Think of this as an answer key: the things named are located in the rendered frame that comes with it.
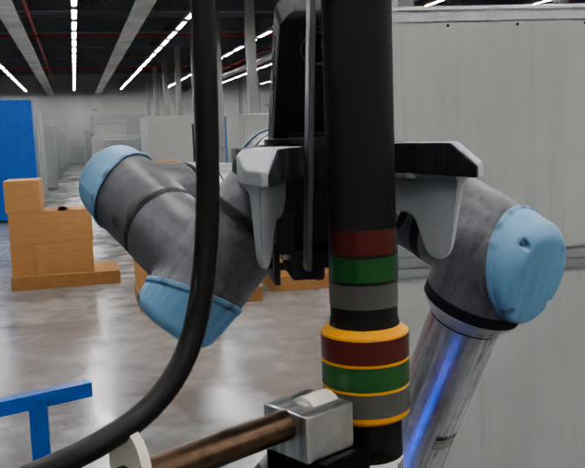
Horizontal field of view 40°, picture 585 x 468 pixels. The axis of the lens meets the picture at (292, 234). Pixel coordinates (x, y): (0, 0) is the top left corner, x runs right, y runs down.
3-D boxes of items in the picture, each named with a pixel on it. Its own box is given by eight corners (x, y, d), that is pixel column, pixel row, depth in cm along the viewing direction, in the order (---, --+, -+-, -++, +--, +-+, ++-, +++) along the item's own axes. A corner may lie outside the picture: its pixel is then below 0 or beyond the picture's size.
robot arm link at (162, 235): (156, 295, 73) (229, 199, 73) (225, 367, 66) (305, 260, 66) (95, 266, 67) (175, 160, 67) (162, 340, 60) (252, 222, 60)
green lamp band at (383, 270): (365, 287, 37) (365, 261, 37) (314, 279, 39) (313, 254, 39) (411, 276, 39) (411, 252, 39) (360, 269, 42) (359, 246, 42)
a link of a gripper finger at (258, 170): (276, 288, 35) (319, 254, 44) (270, 150, 34) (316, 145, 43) (207, 287, 36) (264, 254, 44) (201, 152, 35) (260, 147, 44)
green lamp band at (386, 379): (369, 400, 37) (368, 374, 37) (304, 381, 40) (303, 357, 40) (428, 378, 40) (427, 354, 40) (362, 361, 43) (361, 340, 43)
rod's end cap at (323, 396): (315, 403, 36) (345, 392, 38) (285, 394, 38) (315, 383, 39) (316, 446, 36) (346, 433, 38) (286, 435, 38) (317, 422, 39)
